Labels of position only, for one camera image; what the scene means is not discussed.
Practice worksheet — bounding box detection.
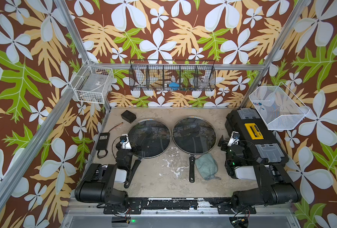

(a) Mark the left black frying pan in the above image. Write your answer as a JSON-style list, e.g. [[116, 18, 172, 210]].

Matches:
[[124, 157, 142, 189]]

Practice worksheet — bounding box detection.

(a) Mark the black frying pan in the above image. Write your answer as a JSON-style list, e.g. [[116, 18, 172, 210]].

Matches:
[[188, 154, 202, 183], [124, 157, 142, 189]]

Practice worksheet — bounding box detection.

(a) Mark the blue object in basket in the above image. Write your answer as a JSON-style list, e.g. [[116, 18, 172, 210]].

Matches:
[[168, 82, 180, 91]]

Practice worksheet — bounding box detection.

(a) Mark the right black frying pan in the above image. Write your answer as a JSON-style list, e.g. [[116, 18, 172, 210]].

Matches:
[[188, 154, 202, 183]]

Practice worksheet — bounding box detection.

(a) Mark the glass pot lid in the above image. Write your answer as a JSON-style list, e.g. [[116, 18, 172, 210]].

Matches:
[[128, 119, 171, 159], [172, 116, 217, 155]]

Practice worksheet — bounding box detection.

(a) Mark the small black box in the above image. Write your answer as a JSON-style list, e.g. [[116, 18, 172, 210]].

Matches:
[[121, 110, 137, 124]]

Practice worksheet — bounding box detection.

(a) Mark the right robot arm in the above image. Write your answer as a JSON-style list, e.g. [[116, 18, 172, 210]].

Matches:
[[218, 132, 301, 211]]

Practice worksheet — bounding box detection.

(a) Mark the green microfibre cloth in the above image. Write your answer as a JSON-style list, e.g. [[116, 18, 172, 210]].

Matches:
[[195, 153, 221, 181]]

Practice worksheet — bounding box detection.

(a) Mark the white mesh basket right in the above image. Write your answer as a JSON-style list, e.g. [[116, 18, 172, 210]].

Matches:
[[249, 83, 310, 131]]

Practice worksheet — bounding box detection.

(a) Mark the black tool case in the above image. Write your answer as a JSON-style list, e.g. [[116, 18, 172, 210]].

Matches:
[[225, 108, 289, 166]]

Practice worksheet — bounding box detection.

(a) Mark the black wire basket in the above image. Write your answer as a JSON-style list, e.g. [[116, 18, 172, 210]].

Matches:
[[128, 59, 217, 92]]

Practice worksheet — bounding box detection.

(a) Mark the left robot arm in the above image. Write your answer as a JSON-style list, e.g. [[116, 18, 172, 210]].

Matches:
[[74, 134, 141, 209]]

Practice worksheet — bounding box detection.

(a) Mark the white wire basket left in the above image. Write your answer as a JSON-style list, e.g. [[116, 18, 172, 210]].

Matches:
[[71, 61, 114, 104]]

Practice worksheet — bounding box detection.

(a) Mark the black power adapter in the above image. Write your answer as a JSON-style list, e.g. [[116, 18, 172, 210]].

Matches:
[[95, 133, 110, 159]]

